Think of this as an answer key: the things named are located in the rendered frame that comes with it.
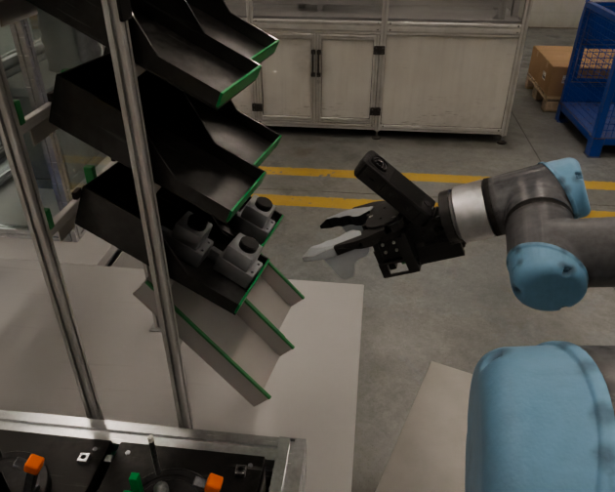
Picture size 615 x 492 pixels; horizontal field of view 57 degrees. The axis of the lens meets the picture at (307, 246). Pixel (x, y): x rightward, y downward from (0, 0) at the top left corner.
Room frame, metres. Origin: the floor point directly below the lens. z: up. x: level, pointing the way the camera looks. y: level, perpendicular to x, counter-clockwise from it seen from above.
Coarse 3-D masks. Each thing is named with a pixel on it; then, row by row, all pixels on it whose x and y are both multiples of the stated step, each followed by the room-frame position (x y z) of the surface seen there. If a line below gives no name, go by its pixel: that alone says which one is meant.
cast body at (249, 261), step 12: (240, 240) 0.74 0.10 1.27; (252, 240) 0.75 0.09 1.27; (216, 252) 0.76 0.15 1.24; (228, 252) 0.73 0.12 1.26; (240, 252) 0.73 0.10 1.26; (252, 252) 0.73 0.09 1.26; (216, 264) 0.74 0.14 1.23; (228, 264) 0.73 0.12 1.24; (240, 264) 0.73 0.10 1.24; (252, 264) 0.73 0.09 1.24; (228, 276) 0.73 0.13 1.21; (240, 276) 0.73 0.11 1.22; (252, 276) 0.72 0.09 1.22
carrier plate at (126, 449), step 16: (128, 448) 0.59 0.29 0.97; (144, 448) 0.59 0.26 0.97; (160, 448) 0.59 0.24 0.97; (176, 448) 0.59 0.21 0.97; (112, 464) 0.56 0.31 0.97; (128, 464) 0.56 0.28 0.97; (144, 464) 0.56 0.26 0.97; (160, 464) 0.56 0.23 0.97; (176, 464) 0.56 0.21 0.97; (192, 464) 0.56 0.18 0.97; (208, 464) 0.56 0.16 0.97; (224, 464) 0.56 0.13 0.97; (240, 464) 0.56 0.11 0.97; (256, 464) 0.56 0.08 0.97; (112, 480) 0.54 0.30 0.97; (128, 480) 0.54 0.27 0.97; (224, 480) 0.54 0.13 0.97; (240, 480) 0.54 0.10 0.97; (256, 480) 0.54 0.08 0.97
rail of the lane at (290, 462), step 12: (288, 444) 0.61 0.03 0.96; (300, 444) 0.61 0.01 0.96; (276, 456) 0.59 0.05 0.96; (288, 456) 0.59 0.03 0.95; (300, 456) 0.59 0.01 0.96; (276, 468) 0.57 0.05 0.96; (288, 468) 0.57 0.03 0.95; (300, 468) 0.57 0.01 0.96; (276, 480) 0.54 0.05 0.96; (288, 480) 0.54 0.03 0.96; (300, 480) 0.54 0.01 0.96
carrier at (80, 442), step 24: (0, 432) 0.63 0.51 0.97; (24, 432) 0.63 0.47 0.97; (0, 456) 0.56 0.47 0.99; (24, 456) 0.56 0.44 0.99; (48, 456) 0.58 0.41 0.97; (72, 456) 0.58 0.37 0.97; (96, 456) 0.58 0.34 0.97; (24, 480) 0.52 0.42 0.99; (48, 480) 0.52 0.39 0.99; (72, 480) 0.54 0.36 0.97; (96, 480) 0.54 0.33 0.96
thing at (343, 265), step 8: (352, 232) 0.65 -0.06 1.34; (360, 232) 0.64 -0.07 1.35; (328, 240) 0.66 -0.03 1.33; (336, 240) 0.65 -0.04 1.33; (344, 240) 0.64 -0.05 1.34; (312, 248) 0.65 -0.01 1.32; (320, 248) 0.64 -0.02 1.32; (328, 248) 0.64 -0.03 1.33; (368, 248) 0.64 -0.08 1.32; (304, 256) 0.65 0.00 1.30; (312, 256) 0.64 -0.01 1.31; (320, 256) 0.64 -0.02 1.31; (328, 256) 0.63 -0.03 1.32; (336, 256) 0.64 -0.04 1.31; (344, 256) 0.64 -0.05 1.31; (352, 256) 0.64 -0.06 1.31; (360, 256) 0.64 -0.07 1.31; (328, 264) 0.64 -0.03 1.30; (336, 264) 0.64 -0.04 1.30; (344, 264) 0.64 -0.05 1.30; (352, 264) 0.64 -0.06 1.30; (336, 272) 0.64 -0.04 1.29; (344, 272) 0.64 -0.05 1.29; (352, 272) 0.64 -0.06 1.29
